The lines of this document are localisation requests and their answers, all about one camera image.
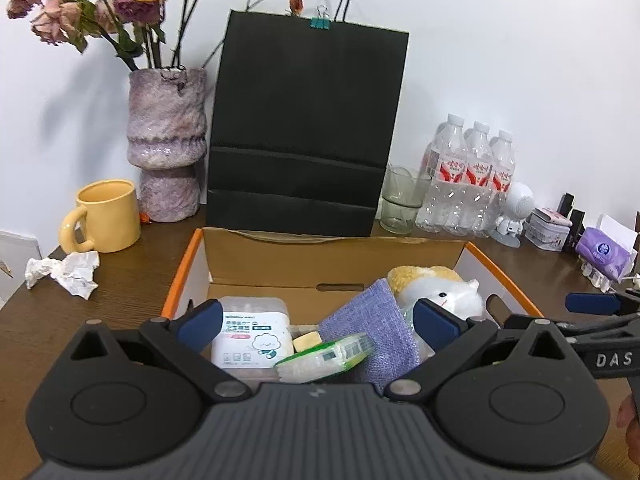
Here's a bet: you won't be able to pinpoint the glass cup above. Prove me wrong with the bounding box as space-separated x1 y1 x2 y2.
380 165 431 235

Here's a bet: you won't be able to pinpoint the dried pink roses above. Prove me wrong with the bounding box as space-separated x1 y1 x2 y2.
6 0 198 72

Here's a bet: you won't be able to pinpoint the person right hand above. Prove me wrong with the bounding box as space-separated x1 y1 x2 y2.
596 393 639 479

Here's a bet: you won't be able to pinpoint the purple ceramic vase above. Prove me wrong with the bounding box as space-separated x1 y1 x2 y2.
127 68 207 223

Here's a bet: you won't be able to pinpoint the white orange plush toy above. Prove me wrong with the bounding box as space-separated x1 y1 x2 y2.
386 266 486 325

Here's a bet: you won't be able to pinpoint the yellow mug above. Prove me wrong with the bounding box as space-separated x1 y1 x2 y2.
58 179 141 254

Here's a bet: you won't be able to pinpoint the water bottle right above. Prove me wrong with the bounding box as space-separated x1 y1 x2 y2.
487 130 515 231

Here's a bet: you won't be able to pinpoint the small yellow soap bar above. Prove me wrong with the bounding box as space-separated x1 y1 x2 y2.
293 330 322 353

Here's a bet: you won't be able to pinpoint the water bottle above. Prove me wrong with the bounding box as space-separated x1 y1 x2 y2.
460 122 494 233
416 114 469 232
487 130 515 231

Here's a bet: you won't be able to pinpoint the black paper bag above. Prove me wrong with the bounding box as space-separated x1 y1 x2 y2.
206 0 409 236

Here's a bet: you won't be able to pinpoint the purple tissue pack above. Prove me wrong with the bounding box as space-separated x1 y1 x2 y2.
575 228 637 282

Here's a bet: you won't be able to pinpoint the green binder clip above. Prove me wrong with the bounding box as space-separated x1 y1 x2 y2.
310 6 331 30

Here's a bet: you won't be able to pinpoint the white cotton swab box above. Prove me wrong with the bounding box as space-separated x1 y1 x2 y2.
212 296 294 389

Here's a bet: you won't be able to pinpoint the iridescent fabric rose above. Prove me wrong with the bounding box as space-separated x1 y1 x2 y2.
400 307 435 363

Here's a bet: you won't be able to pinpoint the water bottle left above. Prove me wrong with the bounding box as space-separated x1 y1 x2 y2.
416 114 469 232

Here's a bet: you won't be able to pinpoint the grey tin box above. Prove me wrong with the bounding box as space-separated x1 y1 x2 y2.
524 207 572 252

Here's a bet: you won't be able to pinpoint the white robot figurine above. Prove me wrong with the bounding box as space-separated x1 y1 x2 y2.
490 182 535 248

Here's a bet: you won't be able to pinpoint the purple cloth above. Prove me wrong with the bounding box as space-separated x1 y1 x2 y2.
319 278 420 393

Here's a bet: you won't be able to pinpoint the red cardboard box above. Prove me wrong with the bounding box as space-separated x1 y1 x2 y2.
163 228 536 340

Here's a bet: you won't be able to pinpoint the water bottle middle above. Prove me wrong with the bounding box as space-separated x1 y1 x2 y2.
460 122 494 233

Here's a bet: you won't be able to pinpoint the crumpled tissue by mug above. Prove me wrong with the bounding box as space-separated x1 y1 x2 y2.
25 250 100 300

